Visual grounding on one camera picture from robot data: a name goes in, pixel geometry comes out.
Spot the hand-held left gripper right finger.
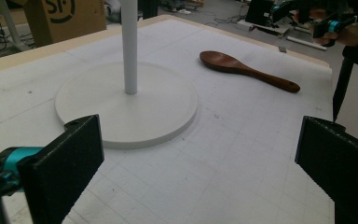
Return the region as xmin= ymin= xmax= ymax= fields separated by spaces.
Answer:
xmin=294 ymin=115 xmax=358 ymax=224

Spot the white stand with round base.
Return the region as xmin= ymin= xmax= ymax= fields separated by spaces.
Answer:
xmin=54 ymin=0 xmax=200 ymax=150

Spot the brown wooden spoon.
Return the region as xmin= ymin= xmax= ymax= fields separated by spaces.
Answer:
xmin=199 ymin=49 xmax=302 ymax=94

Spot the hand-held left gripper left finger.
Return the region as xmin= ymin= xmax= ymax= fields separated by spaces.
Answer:
xmin=18 ymin=114 xmax=105 ymax=224

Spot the white floor rail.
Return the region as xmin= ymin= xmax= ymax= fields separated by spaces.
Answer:
xmin=286 ymin=35 xmax=328 ymax=51

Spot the white grid mat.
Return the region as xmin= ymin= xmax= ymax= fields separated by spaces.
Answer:
xmin=0 ymin=19 xmax=336 ymax=224

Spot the cardboard box with round logo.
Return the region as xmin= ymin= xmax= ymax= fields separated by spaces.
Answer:
xmin=22 ymin=0 xmax=107 ymax=49

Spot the black equipment box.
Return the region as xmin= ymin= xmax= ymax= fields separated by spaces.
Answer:
xmin=245 ymin=0 xmax=277 ymax=28

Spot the white metal leg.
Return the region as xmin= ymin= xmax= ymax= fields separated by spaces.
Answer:
xmin=0 ymin=0 xmax=30 ymax=52

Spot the black stand leg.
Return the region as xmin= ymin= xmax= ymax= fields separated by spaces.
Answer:
xmin=332 ymin=56 xmax=355 ymax=123

